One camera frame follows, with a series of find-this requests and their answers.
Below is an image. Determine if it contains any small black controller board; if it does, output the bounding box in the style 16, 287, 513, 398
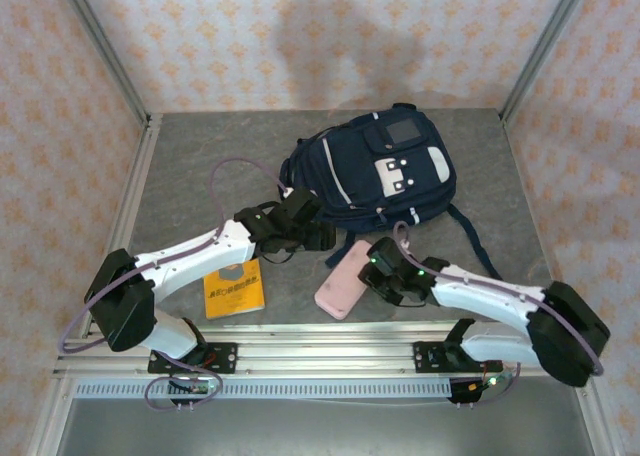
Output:
447, 373, 517, 408
168, 377, 222, 396

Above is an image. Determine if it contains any grey metal shelf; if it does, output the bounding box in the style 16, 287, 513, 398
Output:
54, 398, 599, 456

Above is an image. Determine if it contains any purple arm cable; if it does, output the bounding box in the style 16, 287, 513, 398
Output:
392, 220, 605, 408
59, 158, 291, 413

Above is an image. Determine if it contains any yellow book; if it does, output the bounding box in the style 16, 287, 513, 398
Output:
203, 258, 267, 321

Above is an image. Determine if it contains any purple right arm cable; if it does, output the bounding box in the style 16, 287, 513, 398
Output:
392, 220, 605, 408

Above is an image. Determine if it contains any pink pencil case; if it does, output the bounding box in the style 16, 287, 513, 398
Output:
313, 239, 375, 321

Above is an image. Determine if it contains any white slotted cable duct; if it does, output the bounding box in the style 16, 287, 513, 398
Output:
74, 378, 454, 401

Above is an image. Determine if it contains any grooved aluminium side rail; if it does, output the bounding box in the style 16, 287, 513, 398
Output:
97, 114, 164, 277

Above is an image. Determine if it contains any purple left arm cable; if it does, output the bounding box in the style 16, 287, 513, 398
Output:
59, 158, 291, 413

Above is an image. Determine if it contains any long aluminium mounting rail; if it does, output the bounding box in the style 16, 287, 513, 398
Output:
52, 320, 601, 379

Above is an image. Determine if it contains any aluminium frame post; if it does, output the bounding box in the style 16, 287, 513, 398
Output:
53, 0, 152, 127
498, 0, 594, 122
24, 375, 76, 456
574, 378, 626, 456

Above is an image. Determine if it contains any navy blue backpack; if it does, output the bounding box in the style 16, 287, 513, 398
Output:
277, 102, 504, 281

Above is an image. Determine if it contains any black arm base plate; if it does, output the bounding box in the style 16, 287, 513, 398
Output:
148, 342, 239, 376
413, 340, 504, 376

